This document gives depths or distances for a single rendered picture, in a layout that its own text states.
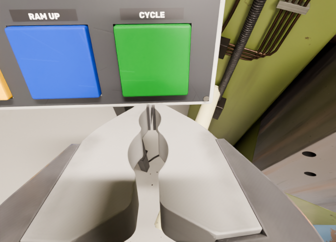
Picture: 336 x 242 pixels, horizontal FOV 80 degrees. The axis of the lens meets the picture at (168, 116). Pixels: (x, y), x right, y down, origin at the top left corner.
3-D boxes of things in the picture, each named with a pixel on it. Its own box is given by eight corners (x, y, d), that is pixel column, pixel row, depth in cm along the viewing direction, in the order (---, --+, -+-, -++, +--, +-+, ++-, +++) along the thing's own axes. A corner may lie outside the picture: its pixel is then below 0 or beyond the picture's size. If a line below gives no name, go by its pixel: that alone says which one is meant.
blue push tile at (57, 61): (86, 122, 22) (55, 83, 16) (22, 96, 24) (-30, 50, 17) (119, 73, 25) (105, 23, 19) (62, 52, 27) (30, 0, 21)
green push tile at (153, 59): (188, 97, 23) (191, 25, 19) (122, 97, 23) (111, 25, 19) (186, 90, 25) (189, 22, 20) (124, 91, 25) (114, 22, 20)
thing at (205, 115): (172, 234, 50) (172, 236, 45) (152, 225, 51) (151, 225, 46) (220, 97, 69) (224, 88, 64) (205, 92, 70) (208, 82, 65)
